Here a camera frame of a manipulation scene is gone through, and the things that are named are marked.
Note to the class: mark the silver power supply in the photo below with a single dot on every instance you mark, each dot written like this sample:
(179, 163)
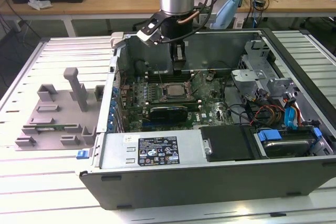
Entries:
(118, 153)

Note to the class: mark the CPU socket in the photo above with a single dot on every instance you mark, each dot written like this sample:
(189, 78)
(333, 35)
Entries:
(162, 91)

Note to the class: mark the hard disk in blue carrier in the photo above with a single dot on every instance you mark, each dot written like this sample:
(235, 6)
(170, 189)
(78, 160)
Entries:
(286, 148)

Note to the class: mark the blue case latch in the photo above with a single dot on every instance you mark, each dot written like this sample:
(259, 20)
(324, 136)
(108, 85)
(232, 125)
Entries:
(82, 155)

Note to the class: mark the crumpled white paper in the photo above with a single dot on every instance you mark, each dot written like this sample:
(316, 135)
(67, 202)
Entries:
(39, 3)

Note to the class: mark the silver coin battery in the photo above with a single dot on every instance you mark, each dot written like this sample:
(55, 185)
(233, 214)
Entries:
(210, 77)

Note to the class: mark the metal disk bay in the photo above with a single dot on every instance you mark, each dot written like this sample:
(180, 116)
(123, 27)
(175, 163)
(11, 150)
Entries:
(248, 77)

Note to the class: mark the wooden desk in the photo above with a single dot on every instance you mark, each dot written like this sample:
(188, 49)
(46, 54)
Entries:
(105, 6)

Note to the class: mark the green motherboard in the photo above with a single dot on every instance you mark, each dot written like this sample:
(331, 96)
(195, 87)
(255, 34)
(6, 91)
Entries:
(218, 111)

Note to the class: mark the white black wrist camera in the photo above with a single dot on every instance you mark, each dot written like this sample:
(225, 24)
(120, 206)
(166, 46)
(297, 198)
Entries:
(149, 28)

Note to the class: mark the metal locking lever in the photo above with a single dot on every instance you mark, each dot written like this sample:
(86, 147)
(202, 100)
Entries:
(194, 92)
(159, 77)

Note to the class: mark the blue expansion card clip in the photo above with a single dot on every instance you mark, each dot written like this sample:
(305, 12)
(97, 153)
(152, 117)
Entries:
(113, 103)
(110, 125)
(112, 112)
(115, 93)

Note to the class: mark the black graphics card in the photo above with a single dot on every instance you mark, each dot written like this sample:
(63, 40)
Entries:
(168, 115)

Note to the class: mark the silver CPU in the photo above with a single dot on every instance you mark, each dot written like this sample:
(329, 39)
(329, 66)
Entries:
(175, 91)

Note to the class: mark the black RAM slot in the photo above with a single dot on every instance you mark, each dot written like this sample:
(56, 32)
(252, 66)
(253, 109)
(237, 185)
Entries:
(165, 74)
(170, 103)
(194, 106)
(170, 100)
(165, 71)
(165, 79)

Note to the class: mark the grey parts rack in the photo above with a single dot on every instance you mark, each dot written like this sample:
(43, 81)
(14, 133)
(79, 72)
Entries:
(52, 108)

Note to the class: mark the grey case latch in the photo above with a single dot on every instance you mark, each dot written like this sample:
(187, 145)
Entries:
(116, 37)

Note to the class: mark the open grey PC case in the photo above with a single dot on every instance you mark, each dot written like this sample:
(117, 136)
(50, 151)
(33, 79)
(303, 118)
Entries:
(157, 187)

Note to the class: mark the small black adapter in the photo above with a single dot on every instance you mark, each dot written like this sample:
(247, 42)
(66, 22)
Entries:
(260, 3)

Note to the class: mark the black plastic shroud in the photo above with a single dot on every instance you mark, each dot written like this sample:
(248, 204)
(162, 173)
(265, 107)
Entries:
(225, 142)

